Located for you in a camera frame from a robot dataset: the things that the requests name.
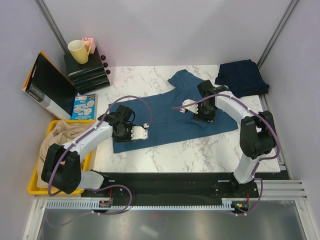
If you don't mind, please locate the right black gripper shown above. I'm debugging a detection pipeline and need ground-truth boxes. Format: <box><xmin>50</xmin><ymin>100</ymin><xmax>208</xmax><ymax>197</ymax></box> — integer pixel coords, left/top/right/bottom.
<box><xmin>193</xmin><ymin>101</ymin><xmax>216</xmax><ymax>124</ymax></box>

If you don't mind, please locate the teal blue t-shirt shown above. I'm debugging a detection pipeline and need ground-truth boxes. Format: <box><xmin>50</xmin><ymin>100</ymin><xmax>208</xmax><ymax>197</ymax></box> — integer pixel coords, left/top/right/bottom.
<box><xmin>113</xmin><ymin>69</ymin><xmax>238</xmax><ymax>154</ymax></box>

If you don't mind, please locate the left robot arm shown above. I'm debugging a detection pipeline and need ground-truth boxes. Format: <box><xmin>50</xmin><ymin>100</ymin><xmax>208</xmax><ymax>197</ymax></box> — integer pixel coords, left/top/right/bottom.
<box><xmin>41</xmin><ymin>104</ymin><xmax>136</xmax><ymax>197</ymax></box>

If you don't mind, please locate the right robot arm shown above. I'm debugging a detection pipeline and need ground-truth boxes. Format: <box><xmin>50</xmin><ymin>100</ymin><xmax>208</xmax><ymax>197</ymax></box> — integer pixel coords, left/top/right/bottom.
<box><xmin>194</xmin><ymin>80</ymin><xmax>277</xmax><ymax>197</ymax></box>

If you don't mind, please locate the blue picture booklet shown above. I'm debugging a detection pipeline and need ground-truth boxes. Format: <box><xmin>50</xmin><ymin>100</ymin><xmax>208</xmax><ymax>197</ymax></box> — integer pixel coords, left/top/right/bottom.
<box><xmin>71</xmin><ymin>93</ymin><xmax>98</xmax><ymax>121</ymax></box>

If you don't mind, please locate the folded navy t-shirt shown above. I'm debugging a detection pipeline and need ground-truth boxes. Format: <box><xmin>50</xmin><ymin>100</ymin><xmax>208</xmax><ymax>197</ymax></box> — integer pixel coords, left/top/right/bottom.
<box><xmin>215</xmin><ymin>59</ymin><xmax>270</xmax><ymax>98</ymax></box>

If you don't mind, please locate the beige t-shirt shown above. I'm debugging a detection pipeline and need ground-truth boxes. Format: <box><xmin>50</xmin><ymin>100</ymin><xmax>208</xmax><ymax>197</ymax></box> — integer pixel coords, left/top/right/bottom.
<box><xmin>36</xmin><ymin>120</ymin><xmax>93</xmax><ymax>189</ymax></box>

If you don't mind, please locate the black stepped stand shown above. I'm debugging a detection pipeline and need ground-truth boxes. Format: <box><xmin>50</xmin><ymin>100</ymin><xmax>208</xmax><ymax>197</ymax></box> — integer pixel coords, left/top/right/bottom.
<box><xmin>64</xmin><ymin>47</ymin><xmax>111</xmax><ymax>95</ymax></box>

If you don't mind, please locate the pink small box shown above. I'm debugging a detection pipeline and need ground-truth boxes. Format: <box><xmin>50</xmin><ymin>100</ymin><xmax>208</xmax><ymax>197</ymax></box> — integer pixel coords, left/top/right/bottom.
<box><xmin>82</xmin><ymin>37</ymin><xmax>96</xmax><ymax>54</ymax></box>

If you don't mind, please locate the black orange cardboard box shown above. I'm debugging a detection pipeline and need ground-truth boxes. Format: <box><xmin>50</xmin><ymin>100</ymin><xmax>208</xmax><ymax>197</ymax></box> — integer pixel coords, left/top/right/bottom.
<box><xmin>22</xmin><ymin>51</ymin><xmax>78</xmax><ymax>120</ymax></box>

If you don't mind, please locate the yellow ceramic mug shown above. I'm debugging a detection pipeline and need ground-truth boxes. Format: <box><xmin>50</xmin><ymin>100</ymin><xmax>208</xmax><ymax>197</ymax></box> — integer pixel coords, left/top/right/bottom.
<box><xmin>67</xmin><ymin>40</ymin><xmax>89</xmax><ymax>64</ymax></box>

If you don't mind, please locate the yellow plastic bin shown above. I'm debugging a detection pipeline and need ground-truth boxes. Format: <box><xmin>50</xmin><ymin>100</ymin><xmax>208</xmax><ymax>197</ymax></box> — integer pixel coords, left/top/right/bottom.
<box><xmin>27</xmin><ymin>120</ymin><xmax>97</xmax><ymax>196</ymax></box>

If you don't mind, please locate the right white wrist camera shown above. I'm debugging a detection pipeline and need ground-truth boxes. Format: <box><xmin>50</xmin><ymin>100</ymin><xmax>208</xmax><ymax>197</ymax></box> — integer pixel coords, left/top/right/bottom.
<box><xmin>179</xmin><ymin>99</ymin><xmax>199</xmax><ymax>114</ymax></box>

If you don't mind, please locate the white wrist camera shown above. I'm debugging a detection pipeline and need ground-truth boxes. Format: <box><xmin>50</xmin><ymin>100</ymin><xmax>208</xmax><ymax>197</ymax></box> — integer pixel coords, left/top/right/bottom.
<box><xmin>179</xmin><ymin>99</ymin><xmax>199</xmax><ymax>114</ymax></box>
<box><xmin>131</xmin><ymin>126</ymin><xmax>149</xmax><ymax>141</ymax></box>

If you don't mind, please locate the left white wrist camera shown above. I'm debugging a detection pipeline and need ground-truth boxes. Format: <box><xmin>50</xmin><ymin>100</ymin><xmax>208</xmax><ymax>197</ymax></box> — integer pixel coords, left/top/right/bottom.
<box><xmin>131</xmin><ymin>126</ymin><xmax>149</xmax><ymax>141</ymax></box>

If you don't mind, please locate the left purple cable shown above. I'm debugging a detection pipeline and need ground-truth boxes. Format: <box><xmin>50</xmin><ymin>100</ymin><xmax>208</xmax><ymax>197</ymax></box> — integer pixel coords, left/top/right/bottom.
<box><xmin>46</xmin><ymin>95</ymin><xmax>152</xmax><ymax>228</ymax></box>

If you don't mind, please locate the purple cable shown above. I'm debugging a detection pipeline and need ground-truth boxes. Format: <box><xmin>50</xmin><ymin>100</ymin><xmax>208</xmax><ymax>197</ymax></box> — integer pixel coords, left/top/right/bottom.
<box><xmin>172</xmin><ymin>93</ymin><xmax>280</xmax><ymax>217</ymax></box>
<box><xmin>46</xmin><ymin>95</ymin><xmax>152</xmax><ymax>228</ymax></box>

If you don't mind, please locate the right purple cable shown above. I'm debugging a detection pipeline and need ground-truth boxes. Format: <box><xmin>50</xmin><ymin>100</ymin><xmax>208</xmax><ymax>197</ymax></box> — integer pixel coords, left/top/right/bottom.
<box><xmin>172</xmin><ymin>93</ymin><xmax>280</xmax><ymax>217</ymax></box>

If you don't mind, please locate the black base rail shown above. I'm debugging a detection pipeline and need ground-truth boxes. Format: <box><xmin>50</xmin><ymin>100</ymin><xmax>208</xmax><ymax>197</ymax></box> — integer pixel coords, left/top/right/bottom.
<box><xmin>81</xmin><ymin>172</ymin><xmax>259</xmax><ymax>205</ymax></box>

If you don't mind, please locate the grey slotted cable duct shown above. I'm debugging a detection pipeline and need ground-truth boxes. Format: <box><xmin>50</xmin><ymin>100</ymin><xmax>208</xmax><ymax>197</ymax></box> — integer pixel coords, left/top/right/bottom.
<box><xmin>45</xmin><ymin>198</ymin><xmax>236</xmax><ymax>211</ymax></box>

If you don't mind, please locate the right aluminium frame post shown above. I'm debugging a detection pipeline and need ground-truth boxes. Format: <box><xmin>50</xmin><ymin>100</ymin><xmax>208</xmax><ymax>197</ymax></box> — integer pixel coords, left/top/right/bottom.
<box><xmin>257</xmin><ymin>0</ymin><xmax>300</xmax><ymax>69</ymax></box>

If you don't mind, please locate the aluminium frame post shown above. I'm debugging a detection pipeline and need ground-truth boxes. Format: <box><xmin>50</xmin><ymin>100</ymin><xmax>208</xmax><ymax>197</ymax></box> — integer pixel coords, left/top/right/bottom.
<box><xmin>257</xmin><ymin>0</ymin><xmax>300</xmax><ymax>69</ymax></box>
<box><xmin>34</xmin><ymin>0</ymin><xmax>69</xmax><ymax>54</ymax></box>

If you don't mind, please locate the left aluminium frame post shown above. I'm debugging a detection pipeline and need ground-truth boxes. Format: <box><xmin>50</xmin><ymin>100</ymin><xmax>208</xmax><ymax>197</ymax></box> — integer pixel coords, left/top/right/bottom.
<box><xmin>34</xmin><ymin>0</ymin><xmax>69</xmax><ymax>54</ymax></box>

